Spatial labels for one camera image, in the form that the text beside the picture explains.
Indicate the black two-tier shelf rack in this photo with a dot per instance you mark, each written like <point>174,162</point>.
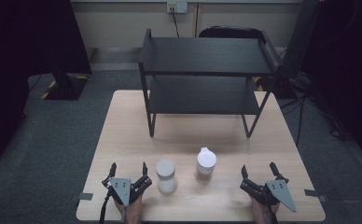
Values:
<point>205,56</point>

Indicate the person's right hand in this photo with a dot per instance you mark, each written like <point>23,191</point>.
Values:
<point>261,213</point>

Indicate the grey table edge clip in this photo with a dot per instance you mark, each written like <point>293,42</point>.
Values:
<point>314,193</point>
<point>84,196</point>

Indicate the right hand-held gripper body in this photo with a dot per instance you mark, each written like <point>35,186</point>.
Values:
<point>278,189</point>

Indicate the black chair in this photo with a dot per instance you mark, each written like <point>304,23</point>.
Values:
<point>229,32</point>

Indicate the dark curtain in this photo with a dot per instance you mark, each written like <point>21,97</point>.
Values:
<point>350,62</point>
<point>20,62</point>

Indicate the black stand base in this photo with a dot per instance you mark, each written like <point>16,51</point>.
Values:
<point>65,88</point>

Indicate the white jar with grey lid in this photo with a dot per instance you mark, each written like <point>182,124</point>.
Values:
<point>166,177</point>

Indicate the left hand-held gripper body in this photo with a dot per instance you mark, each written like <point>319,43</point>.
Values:
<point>121,186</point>

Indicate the white bottle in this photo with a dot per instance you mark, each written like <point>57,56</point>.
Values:
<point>206,163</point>

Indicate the person's left hand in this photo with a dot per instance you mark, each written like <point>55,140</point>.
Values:
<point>133,211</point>

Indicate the white wall socket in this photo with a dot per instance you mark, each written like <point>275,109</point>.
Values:
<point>177,6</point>

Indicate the black leaning stand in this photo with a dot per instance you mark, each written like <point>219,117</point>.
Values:
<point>299,40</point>

